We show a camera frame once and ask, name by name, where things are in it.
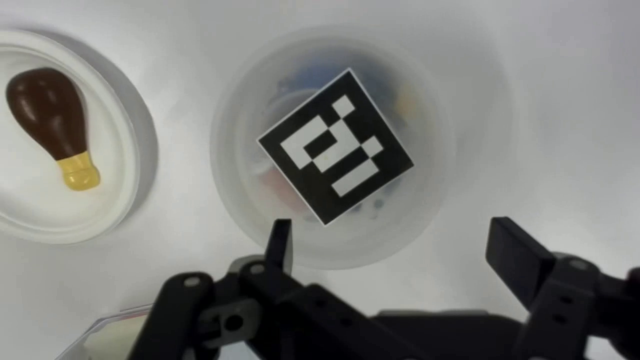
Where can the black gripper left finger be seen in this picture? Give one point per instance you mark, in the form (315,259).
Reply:
(280,313)

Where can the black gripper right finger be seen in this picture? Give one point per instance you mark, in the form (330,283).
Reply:
(553,286)

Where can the white round plate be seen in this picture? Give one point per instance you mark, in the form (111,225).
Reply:
(113,173)

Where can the brown toy chicken drumstick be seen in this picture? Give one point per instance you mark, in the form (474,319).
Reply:
(50,110)

